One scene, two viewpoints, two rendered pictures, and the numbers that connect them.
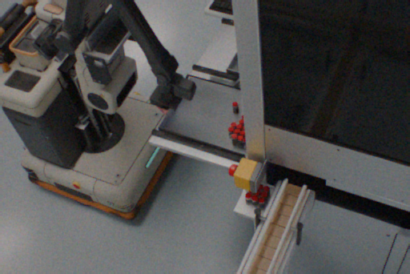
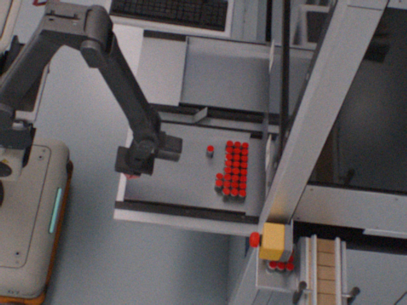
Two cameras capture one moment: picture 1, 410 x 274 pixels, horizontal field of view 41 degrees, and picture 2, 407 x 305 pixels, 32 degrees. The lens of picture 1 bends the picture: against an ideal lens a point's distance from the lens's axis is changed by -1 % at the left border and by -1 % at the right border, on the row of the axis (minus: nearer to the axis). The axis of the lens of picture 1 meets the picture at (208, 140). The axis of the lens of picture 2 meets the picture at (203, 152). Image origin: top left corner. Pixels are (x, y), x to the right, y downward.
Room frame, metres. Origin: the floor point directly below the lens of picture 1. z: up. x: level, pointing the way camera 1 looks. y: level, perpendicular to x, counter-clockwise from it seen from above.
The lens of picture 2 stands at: (0.46, 0.54, 2.62)
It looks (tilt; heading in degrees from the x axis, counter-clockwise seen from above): 58 degrees down; 323
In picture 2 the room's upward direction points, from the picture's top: 10 degrees clockwise
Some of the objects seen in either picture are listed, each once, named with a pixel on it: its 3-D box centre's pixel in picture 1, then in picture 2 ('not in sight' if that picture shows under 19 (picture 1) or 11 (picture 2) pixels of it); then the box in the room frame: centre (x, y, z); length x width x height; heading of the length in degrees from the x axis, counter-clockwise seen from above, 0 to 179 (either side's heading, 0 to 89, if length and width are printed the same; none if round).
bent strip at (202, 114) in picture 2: (225, 78); (182, 114); (1.44, -0.11, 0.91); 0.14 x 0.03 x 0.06; 57
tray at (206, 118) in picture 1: (215, 115); (188, 167); (1.28, -0.04, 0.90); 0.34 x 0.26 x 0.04; 56
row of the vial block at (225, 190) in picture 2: (243, 122); (227, 170); (1.22, -0.14, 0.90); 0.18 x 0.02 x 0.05; 146
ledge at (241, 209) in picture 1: (260, 203); (281, 267); (0.90, -0.13, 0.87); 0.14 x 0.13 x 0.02; 56
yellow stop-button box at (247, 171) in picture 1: (248, 175); (274, 241); (0.94, -0.10, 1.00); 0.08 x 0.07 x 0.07; 56
